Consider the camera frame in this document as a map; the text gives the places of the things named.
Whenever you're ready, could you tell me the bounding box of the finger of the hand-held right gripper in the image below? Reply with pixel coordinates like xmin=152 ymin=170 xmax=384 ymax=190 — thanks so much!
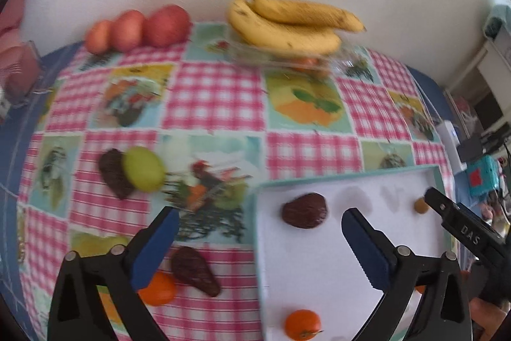
xmin=424 ymin=187 xmax=460 ymax=221

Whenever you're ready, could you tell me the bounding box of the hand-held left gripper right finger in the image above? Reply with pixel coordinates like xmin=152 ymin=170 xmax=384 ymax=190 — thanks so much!
xmin=341 ymin=207 xmax=472 ymax=341

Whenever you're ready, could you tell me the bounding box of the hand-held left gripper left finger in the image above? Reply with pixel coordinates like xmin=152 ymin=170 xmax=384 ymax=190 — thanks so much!
xmin=47 ymin=206 xmax=181 ymax=341

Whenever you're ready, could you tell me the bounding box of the long dark brown date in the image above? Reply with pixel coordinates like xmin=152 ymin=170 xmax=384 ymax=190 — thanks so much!
xmin=171 ymin=246 xmax=221 ymax=298

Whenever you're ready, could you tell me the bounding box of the large orange mandarin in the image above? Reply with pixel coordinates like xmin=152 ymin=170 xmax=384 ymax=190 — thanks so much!
xmin=138 ymin=271 xmax=177 ymax=306

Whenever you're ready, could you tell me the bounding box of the white tray with teal rim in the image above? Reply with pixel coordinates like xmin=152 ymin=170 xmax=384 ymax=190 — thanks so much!
xmin=252 ymin=164 xmax=460 ymax=341

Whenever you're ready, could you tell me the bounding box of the green jujube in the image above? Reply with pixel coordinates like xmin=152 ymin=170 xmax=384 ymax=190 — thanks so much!
xmin=122 ymin=146 xmax=165 ymax=192

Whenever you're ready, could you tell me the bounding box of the large dark brown date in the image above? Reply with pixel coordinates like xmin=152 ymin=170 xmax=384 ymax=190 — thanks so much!
xmin=98 ymin=148 xmax=136 ymax=200

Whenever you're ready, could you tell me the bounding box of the person's right hand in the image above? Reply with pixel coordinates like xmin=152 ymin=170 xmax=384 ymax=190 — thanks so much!
xmin=469 ymin=297 xmax=511 ymax=341

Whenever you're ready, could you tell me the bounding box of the teal box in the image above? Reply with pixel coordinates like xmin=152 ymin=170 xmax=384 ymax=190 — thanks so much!
xmin=465 ymin=155 xmax=501 ymax=198

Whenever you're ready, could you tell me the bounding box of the white power strip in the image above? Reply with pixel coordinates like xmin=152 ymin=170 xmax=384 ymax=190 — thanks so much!
xmin=435 ymin=120 xmax=466 ymax=171

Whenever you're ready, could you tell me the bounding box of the black charger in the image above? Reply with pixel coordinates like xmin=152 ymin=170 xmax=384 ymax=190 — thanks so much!
xmin=457 ymin=136 xmax=485 ymax=162

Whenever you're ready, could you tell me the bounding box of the dark avocado on tray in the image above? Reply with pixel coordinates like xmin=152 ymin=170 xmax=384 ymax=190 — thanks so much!
xmin=281 ymin=192 xmax=330 ymax=230

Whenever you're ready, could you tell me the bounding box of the white furniture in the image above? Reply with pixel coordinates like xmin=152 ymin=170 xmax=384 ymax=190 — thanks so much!
xmin=443 ymin=1 xmax=511 ymax=134

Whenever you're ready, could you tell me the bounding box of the pink checkered printed tablecloth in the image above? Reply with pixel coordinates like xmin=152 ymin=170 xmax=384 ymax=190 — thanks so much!
xmin=16 ymin=21 xmax=458 ymax=341

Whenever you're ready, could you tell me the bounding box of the clear glass vase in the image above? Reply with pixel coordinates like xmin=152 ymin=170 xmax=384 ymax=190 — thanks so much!
xmin=0 ymin=41 xmax=52 ymax=108

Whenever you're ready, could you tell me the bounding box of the clear plastic container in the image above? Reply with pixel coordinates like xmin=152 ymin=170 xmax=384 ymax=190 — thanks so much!
xmin=227 ymin=31 xmax=352 ymax=76

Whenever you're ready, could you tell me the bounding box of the medium red apple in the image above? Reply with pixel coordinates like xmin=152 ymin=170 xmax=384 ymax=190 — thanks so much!
xmin=110 ymin=9 xmax=145 ymax=53

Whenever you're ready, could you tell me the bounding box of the small red apple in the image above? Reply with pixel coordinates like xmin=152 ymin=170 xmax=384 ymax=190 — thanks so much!
xmin=85 ymin=19 xmax=113 ymax=55

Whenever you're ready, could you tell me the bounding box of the large red apple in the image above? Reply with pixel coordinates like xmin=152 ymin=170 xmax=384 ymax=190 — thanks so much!
xmin=143 ymin=4 xmax=191 ymax=48

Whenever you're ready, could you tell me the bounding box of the pink flower bouquet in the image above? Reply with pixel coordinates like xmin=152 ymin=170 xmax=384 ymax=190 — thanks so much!
xmin=0 ymin=0 xmax=41 ymax=98

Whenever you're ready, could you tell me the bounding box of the black charger cable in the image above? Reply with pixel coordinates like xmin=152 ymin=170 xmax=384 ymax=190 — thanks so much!
xmin=481 ymin=131 xmax=511 ymax=170

